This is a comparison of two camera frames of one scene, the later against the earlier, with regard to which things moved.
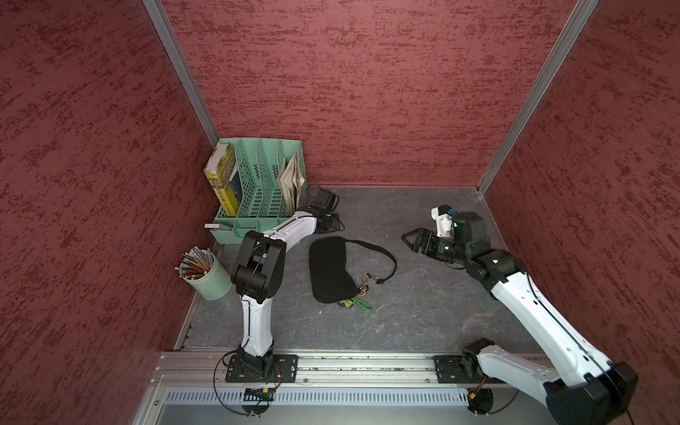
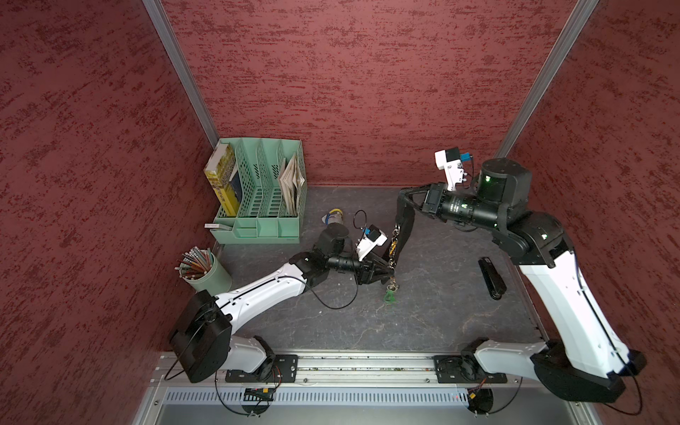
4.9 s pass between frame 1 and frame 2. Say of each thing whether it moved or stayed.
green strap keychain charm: moved
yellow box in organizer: stayed
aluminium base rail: stayed
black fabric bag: moved
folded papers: stayed
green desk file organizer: stayed
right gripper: moved
